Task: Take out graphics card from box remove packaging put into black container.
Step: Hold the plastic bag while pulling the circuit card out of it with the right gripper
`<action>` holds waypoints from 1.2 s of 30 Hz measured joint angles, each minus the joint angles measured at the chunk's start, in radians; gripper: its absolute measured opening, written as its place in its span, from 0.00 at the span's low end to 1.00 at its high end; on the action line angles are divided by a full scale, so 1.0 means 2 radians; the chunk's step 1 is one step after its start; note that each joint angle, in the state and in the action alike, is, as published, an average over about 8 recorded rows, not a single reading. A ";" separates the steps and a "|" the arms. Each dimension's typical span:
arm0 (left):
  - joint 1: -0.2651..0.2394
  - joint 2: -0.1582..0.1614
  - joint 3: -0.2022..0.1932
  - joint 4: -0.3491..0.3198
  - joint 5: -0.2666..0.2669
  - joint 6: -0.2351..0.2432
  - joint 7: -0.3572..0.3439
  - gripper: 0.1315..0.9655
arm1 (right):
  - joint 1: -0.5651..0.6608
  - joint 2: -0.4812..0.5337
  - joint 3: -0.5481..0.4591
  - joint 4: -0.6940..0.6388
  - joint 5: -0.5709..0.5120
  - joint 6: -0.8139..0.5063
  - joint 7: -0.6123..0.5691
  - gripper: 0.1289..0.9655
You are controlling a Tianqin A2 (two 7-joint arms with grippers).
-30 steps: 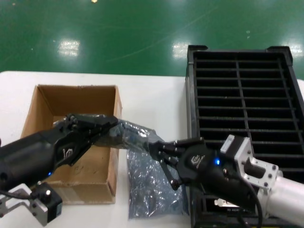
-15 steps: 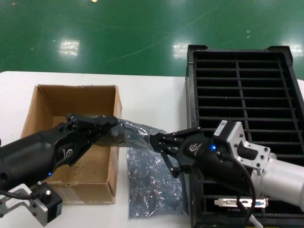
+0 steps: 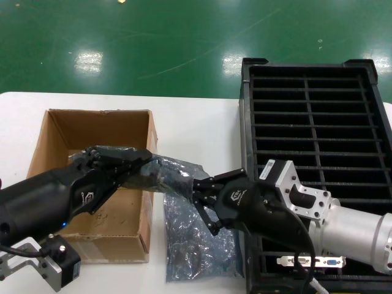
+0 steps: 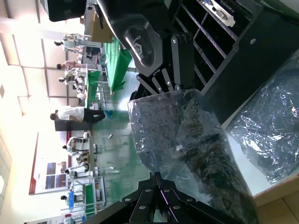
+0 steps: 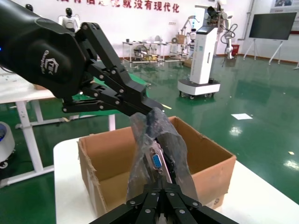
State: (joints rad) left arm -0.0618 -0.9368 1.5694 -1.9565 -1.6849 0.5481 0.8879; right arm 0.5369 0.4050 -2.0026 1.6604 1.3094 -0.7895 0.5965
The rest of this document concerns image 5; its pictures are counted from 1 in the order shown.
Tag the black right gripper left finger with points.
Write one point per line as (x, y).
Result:
(144, 207)

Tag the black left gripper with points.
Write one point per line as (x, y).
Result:
(46, 58)

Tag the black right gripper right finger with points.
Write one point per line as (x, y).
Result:
(184, 210)

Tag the graphics card with silver bracket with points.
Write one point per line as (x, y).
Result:
(157, 161)

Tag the dark antistatic bubble bag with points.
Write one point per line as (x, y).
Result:
(172, 140)

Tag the white cylindrical robot base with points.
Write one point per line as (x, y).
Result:
(7, 144)

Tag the brown cardboard box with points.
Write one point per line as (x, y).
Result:
(112, 151)

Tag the small brown box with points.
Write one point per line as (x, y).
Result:
(39, 87)

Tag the red box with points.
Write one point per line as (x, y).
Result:
(235, 50)

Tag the cluttered workbench rack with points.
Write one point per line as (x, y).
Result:
(149, 43)

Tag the white humanoid black head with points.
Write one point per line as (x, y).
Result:
(29, 7)
(67, 22)

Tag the white workbench table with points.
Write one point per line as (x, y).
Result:
(25, 116)

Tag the white kiosk mobile robot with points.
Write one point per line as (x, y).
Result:
(201, 58)

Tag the small white humanoid robot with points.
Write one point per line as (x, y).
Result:
(192, 36)

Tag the black screen on white stand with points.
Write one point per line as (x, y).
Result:
(272, 25)

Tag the wall poster board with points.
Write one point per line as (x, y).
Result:
(283, 5)

